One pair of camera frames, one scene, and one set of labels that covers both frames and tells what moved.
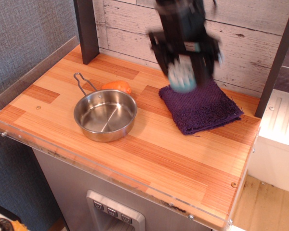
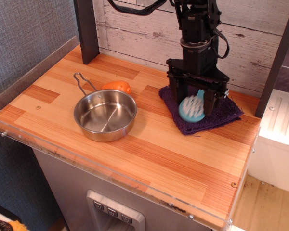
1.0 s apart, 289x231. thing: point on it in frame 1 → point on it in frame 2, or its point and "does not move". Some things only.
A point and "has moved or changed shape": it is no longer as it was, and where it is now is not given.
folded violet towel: (206, 107) does not move
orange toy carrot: (117, 85) does not move
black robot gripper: (186, 24) → (198, 68)
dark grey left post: (87, 29) does not move
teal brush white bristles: (181, 75) has moved or changed shape
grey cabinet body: (69, 184) does not move
